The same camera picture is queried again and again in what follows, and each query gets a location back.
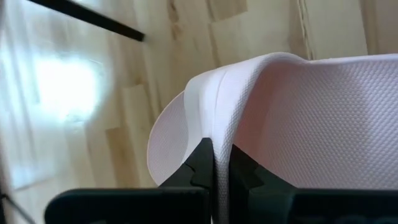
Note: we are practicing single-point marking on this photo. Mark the wooden shelf with black frame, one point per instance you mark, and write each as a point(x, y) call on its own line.
point(93, 17)

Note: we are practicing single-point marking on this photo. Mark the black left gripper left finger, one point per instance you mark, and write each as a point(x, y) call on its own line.
point(124, 207)

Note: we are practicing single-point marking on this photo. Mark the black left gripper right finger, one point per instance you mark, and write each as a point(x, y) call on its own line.
point(311, 207)

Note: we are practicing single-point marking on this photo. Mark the pink slide sandal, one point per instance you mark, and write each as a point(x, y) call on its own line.
point(311, 124)

